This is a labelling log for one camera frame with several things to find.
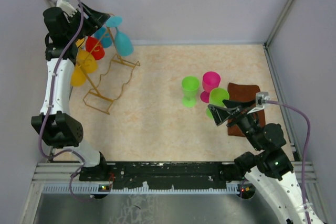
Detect teal wine glass rear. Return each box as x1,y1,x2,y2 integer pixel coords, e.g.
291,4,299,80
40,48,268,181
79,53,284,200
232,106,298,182
94,27,113,48

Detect gold wire glass rack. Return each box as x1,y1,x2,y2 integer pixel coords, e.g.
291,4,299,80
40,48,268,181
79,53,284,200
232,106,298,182
76,24,141,114

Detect green wine glass front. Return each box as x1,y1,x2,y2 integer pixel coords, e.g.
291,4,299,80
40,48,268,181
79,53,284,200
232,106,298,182
181,76,200,108

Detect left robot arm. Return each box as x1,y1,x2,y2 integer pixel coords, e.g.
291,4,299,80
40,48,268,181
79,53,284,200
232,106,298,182
31,3,110,180

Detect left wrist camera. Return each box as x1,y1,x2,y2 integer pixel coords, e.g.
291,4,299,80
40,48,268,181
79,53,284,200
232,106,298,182
56,0,80,17

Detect red wine glass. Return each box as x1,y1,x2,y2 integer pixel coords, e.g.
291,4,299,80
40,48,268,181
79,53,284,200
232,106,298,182
85,36,105,60

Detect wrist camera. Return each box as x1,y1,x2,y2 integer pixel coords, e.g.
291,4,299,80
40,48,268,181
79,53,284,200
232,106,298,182
247,91,270,114
56,0,80,17

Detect green wine glass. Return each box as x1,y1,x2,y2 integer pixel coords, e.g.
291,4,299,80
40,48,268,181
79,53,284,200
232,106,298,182
209,88,230,106
181,76,200,108

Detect brown cloth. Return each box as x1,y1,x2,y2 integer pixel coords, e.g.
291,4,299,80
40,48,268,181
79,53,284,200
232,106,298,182
227,82,266,138

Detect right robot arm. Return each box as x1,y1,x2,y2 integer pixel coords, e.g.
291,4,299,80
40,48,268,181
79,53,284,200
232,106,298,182
207,92,323,223

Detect orange wine glass rear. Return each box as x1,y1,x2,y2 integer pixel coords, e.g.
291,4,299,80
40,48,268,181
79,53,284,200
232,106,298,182
76,38,98,73

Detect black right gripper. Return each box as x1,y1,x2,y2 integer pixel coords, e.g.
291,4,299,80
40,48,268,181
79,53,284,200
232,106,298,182
208,98,263,150

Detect teal wine glass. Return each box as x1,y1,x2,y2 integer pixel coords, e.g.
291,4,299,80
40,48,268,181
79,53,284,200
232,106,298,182
106,16,134,57
94,27,113,48

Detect pink wine glass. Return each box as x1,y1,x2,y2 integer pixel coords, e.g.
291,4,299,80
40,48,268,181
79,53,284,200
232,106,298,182
200,71,221,103

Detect orange wine glass front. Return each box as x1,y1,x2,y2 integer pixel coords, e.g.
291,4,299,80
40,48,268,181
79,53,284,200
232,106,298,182
70,66,87,87

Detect teal wine glass front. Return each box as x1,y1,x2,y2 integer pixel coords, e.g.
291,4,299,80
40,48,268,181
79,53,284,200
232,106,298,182
106,16,134,57

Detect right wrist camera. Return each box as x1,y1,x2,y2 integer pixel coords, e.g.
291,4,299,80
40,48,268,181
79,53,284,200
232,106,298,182
247,91,270,114

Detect orange wine glass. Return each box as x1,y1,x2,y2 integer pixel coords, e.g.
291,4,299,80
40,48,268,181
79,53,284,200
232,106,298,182
76,38,98,73
70,66,87,87

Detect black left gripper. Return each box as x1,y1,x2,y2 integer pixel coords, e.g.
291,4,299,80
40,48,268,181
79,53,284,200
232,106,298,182
66,2,110,42

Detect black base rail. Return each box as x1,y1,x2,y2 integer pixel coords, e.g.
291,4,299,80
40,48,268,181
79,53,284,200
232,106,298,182
79,162,244,190

